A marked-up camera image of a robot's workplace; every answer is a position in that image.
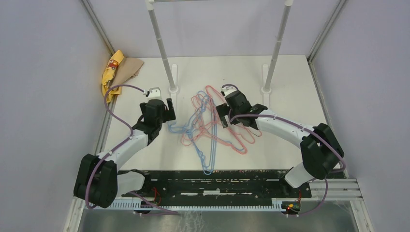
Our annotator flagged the yellow printed cloth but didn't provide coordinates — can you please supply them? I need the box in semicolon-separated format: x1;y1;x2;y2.
101;50;124;103

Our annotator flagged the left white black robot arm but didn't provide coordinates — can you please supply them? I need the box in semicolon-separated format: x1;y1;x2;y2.
73;98;176;208

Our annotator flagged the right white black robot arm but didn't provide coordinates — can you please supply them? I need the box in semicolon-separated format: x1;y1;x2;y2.
217;85;346;197

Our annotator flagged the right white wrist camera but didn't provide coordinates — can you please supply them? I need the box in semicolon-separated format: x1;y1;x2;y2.
221;86;237;97

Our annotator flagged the left grey rack pole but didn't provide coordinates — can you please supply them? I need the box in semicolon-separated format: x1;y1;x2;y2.
145;0;180;110

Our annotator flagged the white slotted cable duct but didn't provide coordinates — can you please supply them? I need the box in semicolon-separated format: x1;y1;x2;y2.
94;198;288;213

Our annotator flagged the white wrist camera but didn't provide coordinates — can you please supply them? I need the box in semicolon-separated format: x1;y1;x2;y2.
221;86;237;97
146;87;162;100

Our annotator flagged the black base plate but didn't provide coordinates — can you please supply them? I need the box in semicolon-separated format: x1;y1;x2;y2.
118;169;312;207

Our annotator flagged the right grey rack pole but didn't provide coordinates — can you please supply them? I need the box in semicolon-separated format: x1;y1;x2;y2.
261;0;293;108

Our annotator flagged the grey rack pole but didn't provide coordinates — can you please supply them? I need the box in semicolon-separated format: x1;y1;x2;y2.
145;0;180;110
261;0;293;108

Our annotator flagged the beige cloth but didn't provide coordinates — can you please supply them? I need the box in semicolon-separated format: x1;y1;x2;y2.
110;57;144;87

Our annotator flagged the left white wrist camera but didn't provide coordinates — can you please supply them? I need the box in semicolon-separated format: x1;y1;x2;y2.
146;87;162;100

